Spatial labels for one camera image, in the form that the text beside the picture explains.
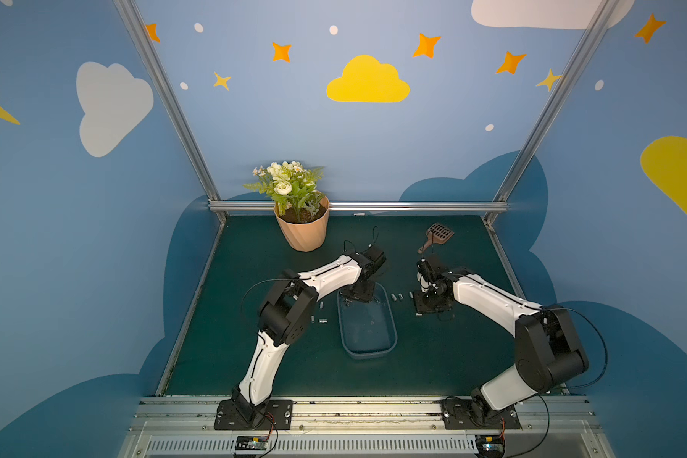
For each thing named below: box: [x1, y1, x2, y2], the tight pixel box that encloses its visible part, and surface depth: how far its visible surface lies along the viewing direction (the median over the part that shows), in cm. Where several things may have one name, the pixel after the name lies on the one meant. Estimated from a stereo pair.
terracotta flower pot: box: [272, 194, 331, 253], surface depth 103 cm
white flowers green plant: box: [242, 160, 327, 222], surface depth 91 cm
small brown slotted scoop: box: [417, 222, 456, 254], surface depth 117 cm
